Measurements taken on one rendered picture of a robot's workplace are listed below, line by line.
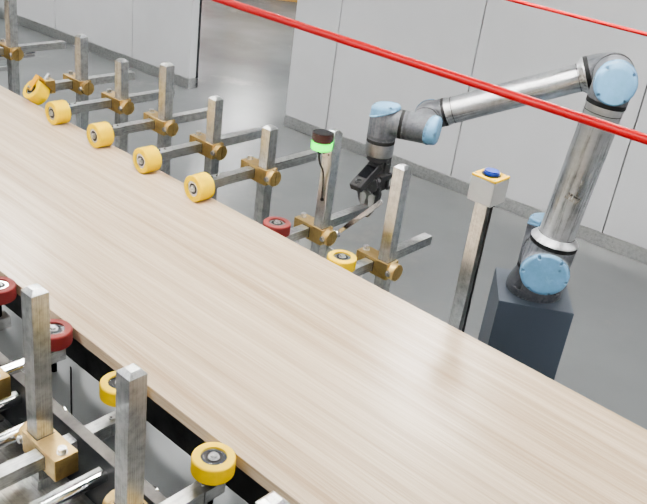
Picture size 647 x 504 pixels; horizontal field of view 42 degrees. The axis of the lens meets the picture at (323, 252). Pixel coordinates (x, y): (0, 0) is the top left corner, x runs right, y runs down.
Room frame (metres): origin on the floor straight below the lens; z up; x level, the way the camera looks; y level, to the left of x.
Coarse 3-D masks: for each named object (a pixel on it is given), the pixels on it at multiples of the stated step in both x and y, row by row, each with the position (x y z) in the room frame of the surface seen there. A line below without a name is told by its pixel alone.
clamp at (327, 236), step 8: (296, 216) 2.29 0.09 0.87; (296, 224) 2.28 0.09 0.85; (304, 224) 2.26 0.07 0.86; (312, 224) 2.25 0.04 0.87; (312, 232) 2.24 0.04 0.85; (320, 232) 2.22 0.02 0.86; (328, 232) 2.22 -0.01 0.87; (312, 240) 2.24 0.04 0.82; (320, 240) 2.21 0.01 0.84; (328, 240) 2.21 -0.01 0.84
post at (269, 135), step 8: (264, 128) 2.40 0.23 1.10; (272, 128) 2.40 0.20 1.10; (264, 136) 2.40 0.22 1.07; (272, 136) 2.40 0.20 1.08; (264, 144) 2.40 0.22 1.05; (272, 144) 2.40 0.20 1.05; (264, 152) 2.39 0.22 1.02; (272, 152) 2.40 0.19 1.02; (264, 160) 2.39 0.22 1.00; (272, 160) 2.40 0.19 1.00; (264, 168) 2.39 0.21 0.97; (256, 192) 2.41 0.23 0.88; (264, 192) 2.39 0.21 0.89; (256, 200) 2.40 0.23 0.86; (264, 200) 2.39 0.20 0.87; (256, 208) 2.40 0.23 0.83; (264, 208) 2.39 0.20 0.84; (256, 216) 2.40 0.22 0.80; (264, 216) 2.40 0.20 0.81
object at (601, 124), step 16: (224, 0) 0.91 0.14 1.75; (272, 16) 0.86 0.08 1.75; (320, 32) 0.82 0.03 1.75; (368, 48) 0.78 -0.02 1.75; (416, 64) 0.74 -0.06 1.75; (432, 64) 0.74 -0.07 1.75; (464, 80) 0.71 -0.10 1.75; (480, 80) 0.71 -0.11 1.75; (512, 96) 0.68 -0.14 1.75; (528, 96) 0.68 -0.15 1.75; (560, 112) 0.65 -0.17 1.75; (576, 112) 0.65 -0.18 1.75; (608, 128) 0.63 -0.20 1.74; (624, 128) 0.62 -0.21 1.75
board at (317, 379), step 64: (0, 128) 2.60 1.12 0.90; (64, 128) 2.68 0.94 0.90; (0, 192) 2.12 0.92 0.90; (64, 192) 2.17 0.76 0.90; (128, 192) 2.23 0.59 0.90; (0, 256) 1.76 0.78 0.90; (64, 256) 1.80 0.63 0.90; (128, 256) 1.85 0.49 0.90; (192, 256) 1.90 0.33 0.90; (256, 256) 1.94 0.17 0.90; (320, 256) 1.99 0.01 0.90; (128, 320) 1.56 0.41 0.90; (192, 320) 1.59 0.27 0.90; (256, 320) 1.63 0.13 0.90; (320, 320) 1.67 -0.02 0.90; (384, 320) 1.71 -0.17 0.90; (192, 384) 1.36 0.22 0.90; (256, 384) 1.39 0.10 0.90; (320, 384) 1.42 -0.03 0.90; (384, 384) 1.45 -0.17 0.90; (448, 384) 1.48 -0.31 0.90; (512, 384) 1.52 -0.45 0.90; (256, 448) 1.20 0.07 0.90; (320, 448) 1.22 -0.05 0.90; (384, 448) 1.24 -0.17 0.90; (448, 448) 1.27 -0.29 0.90; (512, 448) 1.30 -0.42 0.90; (576, 448) 1.32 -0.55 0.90; (640, 448) 1.35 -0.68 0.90
